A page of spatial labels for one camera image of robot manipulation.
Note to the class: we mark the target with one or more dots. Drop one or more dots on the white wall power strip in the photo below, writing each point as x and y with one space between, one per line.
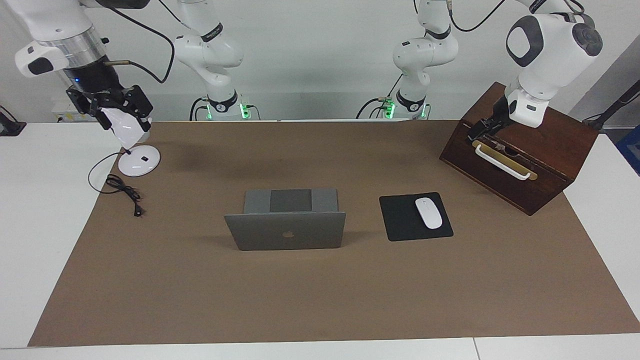
60 112

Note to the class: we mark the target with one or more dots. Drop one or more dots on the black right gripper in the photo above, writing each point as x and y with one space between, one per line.
95 77

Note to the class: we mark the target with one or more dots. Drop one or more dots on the black clamp mount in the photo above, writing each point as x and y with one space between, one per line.
10 127

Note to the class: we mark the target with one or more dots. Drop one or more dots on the blue crate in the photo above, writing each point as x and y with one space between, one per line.
631 150

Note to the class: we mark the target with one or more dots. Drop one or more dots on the brown table mat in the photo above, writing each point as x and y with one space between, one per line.
320 295

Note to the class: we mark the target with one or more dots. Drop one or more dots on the black stand pole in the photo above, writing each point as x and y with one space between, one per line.
612 107

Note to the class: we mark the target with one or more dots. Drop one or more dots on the white desk lamp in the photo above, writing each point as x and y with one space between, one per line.
137 162

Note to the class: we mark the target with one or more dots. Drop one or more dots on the dark brown wooden box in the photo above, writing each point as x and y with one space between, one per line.
550 145

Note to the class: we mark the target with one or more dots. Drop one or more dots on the silver Apple laptop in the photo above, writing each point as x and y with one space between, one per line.
285 232

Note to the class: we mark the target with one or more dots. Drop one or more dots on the black mouse pad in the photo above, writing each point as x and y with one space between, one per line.
400 220

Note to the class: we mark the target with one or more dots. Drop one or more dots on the white computer mouse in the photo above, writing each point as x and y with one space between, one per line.
429 214

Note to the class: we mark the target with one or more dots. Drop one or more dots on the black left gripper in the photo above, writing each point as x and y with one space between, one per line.
500 115

